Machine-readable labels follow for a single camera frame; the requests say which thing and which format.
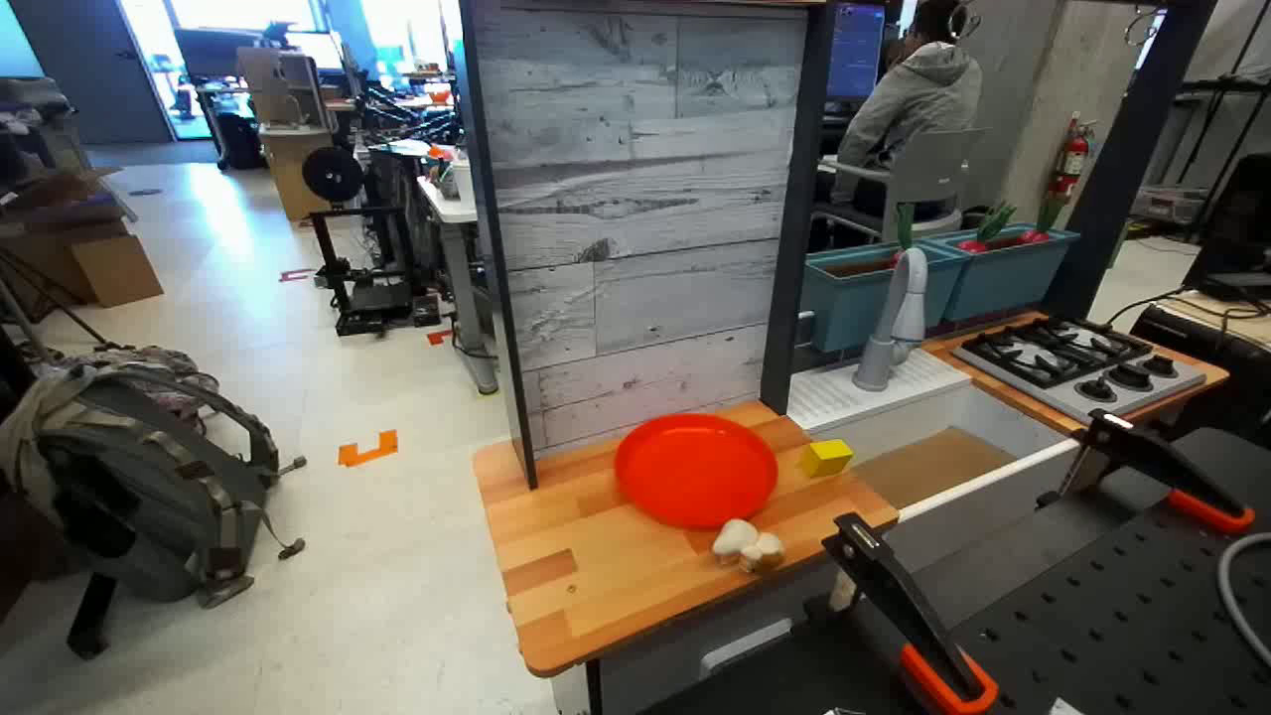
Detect yellow block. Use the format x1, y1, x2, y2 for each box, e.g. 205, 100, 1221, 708
799, 439, 856, 483

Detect grey backpack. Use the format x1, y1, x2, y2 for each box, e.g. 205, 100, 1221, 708
0, 342, 309, 612

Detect cardboard box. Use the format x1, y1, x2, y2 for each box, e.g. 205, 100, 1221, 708
56, 216, 168, 310

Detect person in grey hoodie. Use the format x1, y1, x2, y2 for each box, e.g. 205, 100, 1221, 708
832, 0, 984, 216

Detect white garlic toy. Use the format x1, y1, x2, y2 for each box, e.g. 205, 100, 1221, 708
706, 517, 789, 577

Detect orange floor tape marker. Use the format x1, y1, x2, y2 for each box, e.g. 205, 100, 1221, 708
333, 427, 403, 475

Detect blue computer monitor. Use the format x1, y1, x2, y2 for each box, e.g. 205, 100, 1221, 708
824, 0, 888, 113

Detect grey counter cabinet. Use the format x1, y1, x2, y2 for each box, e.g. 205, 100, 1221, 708
552, 561, 849, 715

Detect grey sink faucet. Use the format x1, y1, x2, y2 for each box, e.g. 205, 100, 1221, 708
849, 243, 932, 394

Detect grey cable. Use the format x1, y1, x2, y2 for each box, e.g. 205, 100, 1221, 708
1210, 528, 1271, 641

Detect black perforated robot table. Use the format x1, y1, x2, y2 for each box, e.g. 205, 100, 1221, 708
646, 422, 1271, 715

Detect wooden workshop cabinet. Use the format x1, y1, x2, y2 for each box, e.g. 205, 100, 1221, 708
255, 114, 354, 227

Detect white workshop desk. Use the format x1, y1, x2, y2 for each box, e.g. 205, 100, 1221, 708
414, 142, 500, 398

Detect grey mesh desk chair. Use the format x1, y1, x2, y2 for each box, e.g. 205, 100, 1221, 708
824, 130, 984, 250

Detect red round plate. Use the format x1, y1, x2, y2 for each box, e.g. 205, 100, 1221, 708
610, 411, 782, 532

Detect thick black diagonal beam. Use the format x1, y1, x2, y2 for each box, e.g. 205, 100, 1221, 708
1043, 0, 1220, 321

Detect teal planter box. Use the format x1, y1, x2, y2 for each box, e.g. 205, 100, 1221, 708
799, 239, 965, 357
942, 227, 1081, 329

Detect white sink basin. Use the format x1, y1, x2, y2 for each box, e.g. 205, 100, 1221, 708
786, 345, 1084, 528

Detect black clamp with orange handle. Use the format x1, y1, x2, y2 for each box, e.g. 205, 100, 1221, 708
1057, 411, 1261, 542
823, 514, 1003, 715

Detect stove cooktop with black burners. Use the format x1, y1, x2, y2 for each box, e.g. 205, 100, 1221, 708
951, 313, 1210, 427

